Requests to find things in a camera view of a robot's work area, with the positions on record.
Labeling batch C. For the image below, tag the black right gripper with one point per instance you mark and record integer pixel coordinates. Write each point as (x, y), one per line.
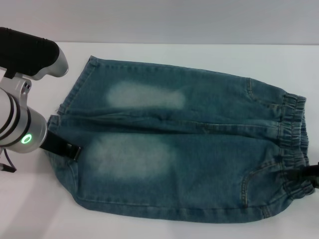
(316, 174)

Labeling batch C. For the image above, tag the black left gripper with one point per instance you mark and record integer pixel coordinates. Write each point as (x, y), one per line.
(56, 145)

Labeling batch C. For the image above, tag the blue denim shorts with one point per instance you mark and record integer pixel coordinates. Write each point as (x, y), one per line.
(187, 149)

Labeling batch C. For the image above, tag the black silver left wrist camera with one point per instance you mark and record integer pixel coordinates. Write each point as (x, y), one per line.
(27, 54)

